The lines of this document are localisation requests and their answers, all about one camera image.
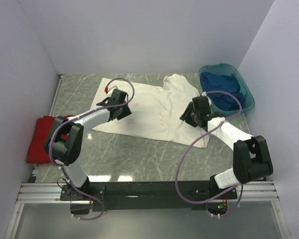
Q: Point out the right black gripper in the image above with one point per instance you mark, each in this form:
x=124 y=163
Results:
x=186 y=116

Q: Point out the black base beam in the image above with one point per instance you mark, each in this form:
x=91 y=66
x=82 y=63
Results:
x=152 y=195

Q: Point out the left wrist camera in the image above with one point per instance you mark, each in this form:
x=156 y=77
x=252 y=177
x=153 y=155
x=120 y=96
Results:
x=109 y=89

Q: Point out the blue t shirt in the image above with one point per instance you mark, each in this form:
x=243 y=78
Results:
x=214 y=82

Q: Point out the white t shirt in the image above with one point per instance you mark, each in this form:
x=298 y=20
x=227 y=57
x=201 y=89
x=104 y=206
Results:
x=155 y=110

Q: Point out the red folded t shirt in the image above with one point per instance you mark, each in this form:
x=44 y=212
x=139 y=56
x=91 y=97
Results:
x=36 y=151

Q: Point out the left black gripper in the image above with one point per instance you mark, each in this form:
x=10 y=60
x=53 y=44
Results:
x=126 y=112

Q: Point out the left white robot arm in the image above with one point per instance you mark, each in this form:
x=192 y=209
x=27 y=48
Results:
x=65 y=138

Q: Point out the aluminium frame rail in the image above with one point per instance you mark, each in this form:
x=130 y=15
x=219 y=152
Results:
x=39 y=214

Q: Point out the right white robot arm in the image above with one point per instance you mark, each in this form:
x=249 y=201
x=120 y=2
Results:
x=251 y=156

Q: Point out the teal plastic basket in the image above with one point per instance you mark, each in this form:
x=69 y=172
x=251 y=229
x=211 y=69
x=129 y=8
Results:
x=226 y=69

